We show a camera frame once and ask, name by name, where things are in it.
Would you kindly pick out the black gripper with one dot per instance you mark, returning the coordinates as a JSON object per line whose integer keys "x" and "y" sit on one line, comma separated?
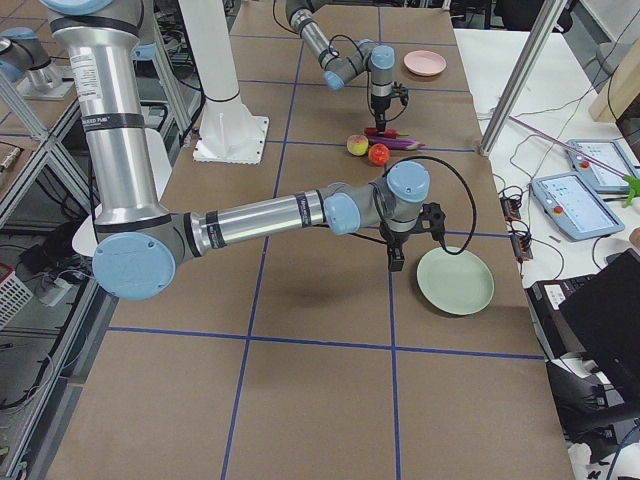
{"x": 394, "y": 239}
{"x": 379, "y": 106}

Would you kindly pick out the red chili pepper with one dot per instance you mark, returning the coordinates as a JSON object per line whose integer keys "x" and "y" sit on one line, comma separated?
{"x": 388, "y": 133}

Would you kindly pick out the red orange pomegranate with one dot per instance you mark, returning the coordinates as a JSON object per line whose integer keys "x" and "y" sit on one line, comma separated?
{"x": 378, "y": 154}

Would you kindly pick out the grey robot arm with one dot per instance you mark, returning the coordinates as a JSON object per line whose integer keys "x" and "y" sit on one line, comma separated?
{"x": 342, "y": 60}
{"x": 143, "y": 236}

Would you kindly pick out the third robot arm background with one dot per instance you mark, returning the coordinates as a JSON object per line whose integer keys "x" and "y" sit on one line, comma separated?
{"x": 27, "y": 65}

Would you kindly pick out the purple eggplant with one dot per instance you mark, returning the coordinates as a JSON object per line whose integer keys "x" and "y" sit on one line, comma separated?
{"x": 401, "y": 144}

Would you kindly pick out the yellow pink peach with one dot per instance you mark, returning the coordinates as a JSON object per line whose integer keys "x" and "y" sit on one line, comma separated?
{"x": 357, "y": 145}

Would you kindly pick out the mint green plate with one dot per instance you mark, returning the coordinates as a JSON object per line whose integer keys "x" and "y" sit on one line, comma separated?
{"x": 456, "y": 284}

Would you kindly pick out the pink plate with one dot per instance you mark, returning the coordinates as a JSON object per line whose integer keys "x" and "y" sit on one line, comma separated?
{"x": 424, "y": 63}

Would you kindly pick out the near blue teach pendant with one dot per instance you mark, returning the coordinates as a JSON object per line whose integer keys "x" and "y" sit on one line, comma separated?
{"x": 574, "y": 207}

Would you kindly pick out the blue teach pendant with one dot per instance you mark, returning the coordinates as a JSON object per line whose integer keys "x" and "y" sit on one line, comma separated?
{"x": 574, "y": 207}
{"x": 601, "y": 176}

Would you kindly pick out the black laptop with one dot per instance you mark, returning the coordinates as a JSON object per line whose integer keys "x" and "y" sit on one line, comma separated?
{"x": 597, "y": 315}

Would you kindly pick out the far blue teach pendant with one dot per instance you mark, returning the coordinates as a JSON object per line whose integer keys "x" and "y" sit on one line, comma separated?
{"x": 601, "y": 176}

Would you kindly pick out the aluminium frame post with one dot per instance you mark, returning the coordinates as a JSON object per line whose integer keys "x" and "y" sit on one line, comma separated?
{"x": 540, "y": 18}

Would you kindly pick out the white wire basket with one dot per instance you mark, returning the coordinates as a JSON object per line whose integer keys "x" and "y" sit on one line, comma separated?
{"x": 15, "y": 295}

